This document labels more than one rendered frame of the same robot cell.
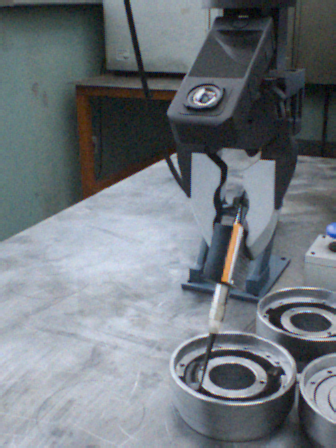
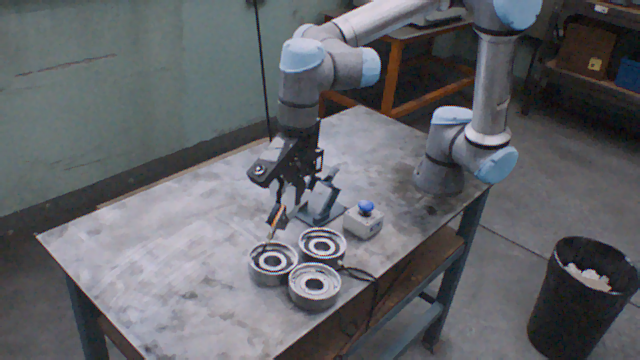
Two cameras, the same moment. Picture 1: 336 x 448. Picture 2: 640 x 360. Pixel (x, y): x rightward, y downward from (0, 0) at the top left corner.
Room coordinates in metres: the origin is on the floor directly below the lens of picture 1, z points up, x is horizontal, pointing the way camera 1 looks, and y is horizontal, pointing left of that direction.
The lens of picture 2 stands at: (-0.38, -0.29, 1.56)
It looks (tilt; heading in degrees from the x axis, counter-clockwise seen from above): 31 degrees down; 10
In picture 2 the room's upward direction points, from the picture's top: 7 degrees clockwise
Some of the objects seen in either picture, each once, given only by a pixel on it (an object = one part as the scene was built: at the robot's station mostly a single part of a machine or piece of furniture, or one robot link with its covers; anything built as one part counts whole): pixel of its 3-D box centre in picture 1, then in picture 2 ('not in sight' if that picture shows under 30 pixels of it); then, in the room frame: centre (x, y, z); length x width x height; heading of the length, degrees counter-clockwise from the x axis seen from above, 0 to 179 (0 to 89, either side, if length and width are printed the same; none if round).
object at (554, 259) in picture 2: not in sight; (576, 302); (1.27, -1.07, 0.21); 0.34 x 0.34 x 0.43
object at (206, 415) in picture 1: (232, 384); (272, 264); (0.42, -0.05, 0.82); 0.10 x 0.10 x 0.04
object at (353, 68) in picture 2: not in sight; (344, 65); (0.56, -0.13, 1.23); 0.11 x 0.11 x 0.08; 43
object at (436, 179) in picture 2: not in sight; (441, 167); (0.95, -0.38, 0.85); 0.15 x 0.15 x 0.10
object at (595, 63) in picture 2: not in sight; (590, 47); (3.85, -1.50, 0.64); 0.49 x 0.40 x 0.37; 68
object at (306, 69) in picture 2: not in sight; (302, 71); (0.48, -0.07, 1.23); 0.09 x 0.08 x 0.11; 133
